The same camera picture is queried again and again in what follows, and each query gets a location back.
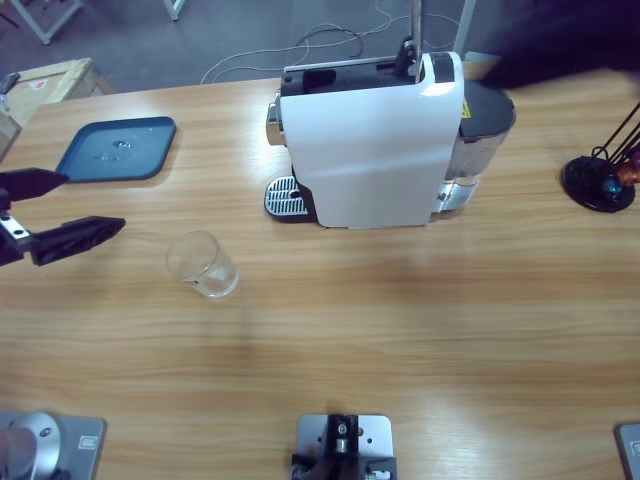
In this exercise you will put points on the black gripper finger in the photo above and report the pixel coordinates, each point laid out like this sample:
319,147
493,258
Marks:
70,240
30,182

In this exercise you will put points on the small black tool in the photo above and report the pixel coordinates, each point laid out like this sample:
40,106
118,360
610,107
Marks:
10,81

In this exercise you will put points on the white metal frame leg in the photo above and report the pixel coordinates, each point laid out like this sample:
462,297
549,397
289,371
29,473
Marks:
465,25
174,7

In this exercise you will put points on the blue plastic tray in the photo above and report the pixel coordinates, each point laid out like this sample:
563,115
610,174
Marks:
140,140

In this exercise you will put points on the silver coffee machine lever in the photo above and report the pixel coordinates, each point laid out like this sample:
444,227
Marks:
415,25

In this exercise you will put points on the orange coffee capsule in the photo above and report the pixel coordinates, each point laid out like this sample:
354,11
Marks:
627,174

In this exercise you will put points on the clear water tank black lid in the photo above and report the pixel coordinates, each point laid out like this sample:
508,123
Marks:
485,115

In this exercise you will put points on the purple coffee capsule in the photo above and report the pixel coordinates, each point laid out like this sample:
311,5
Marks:
636,159

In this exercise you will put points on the blue coffee capsule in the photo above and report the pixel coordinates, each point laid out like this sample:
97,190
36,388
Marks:
611,188

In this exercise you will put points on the white capsule coffee machine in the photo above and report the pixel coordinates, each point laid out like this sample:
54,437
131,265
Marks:
370,150

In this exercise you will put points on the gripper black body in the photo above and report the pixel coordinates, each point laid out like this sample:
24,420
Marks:
12,235

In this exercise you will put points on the clear drinking glass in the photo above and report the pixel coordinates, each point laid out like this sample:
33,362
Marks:
200,265

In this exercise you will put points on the black drip tray silver grid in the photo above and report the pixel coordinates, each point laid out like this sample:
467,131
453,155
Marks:
285,200

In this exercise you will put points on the white metal table frame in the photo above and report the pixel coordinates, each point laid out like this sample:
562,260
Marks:
45,20

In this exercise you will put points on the light wooden crate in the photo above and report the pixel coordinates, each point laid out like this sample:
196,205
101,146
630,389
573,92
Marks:
60,85

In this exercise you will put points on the black capsule holder with rods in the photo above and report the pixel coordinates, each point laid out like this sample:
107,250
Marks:
582,185

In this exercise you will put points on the grey mount plate dark post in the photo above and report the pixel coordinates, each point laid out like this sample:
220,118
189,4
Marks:
375,435

